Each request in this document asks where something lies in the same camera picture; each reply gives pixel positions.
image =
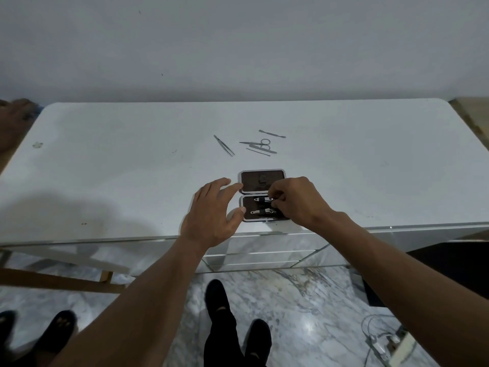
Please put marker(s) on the person's left hand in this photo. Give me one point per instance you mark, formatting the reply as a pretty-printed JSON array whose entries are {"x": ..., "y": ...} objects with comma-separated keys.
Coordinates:
[{"x": 208, "y": 221}]

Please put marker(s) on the white charger plug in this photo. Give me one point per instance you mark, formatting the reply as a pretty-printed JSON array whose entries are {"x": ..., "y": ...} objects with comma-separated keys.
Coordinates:
[{"x": 379, "y": 347}]

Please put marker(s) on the small silver scissors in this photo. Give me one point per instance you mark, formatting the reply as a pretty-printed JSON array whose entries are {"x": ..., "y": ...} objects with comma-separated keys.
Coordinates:
[{"x": 263, "y": 143}]

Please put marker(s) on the large silver nail clipper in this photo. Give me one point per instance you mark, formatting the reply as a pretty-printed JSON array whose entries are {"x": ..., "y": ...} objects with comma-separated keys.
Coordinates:
[{"x": 263, "y": 212}]

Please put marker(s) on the black slipper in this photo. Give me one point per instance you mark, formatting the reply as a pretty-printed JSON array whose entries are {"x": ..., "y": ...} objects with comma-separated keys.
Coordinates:
[
  {"x": 7, "y": 326},
  {"x": 57, "y": 330}
]

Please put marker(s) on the silver tweezers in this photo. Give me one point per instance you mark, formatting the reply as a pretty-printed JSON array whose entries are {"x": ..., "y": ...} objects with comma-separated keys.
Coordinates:
[{"x": 224, "y": 145}]

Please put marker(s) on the person's left forearm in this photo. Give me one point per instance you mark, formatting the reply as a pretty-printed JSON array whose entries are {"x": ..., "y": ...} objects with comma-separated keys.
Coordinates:
[{"x": 145, "y": 309}]

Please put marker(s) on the person's leg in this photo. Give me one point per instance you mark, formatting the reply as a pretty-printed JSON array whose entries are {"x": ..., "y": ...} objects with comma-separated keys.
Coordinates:
[
  {"x": 258, "y": 342},
  {"x": 221, "y": 324}
]

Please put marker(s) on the person's right fingers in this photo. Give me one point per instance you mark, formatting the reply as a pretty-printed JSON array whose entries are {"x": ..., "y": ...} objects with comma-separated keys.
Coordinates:
[{"x": 276, "y": 195}]

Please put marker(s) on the person's left thumb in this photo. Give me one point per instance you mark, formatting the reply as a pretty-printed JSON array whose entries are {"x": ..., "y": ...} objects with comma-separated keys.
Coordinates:
[{"x": 237, "y": 214}]

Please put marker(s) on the thin silver nail file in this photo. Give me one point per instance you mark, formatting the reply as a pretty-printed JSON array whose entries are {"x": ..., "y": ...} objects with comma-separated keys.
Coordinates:
[{"x": 258, "y": 151}]

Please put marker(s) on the person's left middle finger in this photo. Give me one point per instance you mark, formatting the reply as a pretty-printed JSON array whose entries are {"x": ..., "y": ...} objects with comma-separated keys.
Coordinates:
[{"x": 220, "y": 184}]

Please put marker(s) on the silver cuticle pusher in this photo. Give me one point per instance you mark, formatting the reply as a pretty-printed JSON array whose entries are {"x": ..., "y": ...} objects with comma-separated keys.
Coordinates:
[{"x": 272, "y": 134}]

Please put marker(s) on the person's right forearm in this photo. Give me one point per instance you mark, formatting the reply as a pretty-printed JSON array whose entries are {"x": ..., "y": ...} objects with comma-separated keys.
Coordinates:
[{"x": 405, "y": 282}]

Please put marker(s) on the small silver nail clipper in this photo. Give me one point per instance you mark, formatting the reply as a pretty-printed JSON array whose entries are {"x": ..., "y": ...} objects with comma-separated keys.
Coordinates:
[{"x": 261, "y": 200}]

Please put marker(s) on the person's left leg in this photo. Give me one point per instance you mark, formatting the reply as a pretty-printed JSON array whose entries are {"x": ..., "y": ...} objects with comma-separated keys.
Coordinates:
[{"x": 221, "y": 324}]

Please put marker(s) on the person's right leg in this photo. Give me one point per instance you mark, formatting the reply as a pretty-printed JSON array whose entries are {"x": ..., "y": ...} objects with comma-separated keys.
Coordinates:
[{"x": 258, "y": 342}]

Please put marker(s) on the black manicure case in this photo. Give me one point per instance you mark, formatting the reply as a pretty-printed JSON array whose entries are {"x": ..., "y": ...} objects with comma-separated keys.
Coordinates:
[{"x": 261, "y": 181}]

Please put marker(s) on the wooden frame bar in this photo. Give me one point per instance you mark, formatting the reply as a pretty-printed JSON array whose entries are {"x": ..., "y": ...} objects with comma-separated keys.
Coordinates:
[{"x": 57, "y": 282}]

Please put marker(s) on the person's left little finger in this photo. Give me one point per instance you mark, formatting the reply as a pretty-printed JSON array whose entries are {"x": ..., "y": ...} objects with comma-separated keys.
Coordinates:
[{"x": 197, "y": 195}]

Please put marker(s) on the person's right hand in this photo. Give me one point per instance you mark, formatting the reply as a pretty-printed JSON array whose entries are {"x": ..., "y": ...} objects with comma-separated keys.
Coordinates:
[{"x": 301, "y": 202}]

